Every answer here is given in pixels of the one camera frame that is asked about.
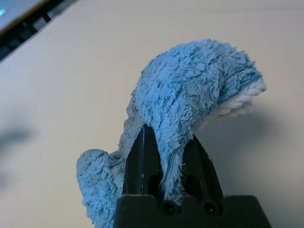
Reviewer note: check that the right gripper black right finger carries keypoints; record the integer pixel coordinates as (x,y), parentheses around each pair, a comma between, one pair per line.
(202,175)

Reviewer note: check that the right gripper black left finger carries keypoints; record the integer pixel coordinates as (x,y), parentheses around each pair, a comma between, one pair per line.
(142,166)

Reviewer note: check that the blue fluffy rag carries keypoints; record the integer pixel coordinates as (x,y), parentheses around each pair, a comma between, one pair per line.
(185,83)

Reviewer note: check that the black-framed side table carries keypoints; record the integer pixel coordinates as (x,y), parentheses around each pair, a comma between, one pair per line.
(14,16)

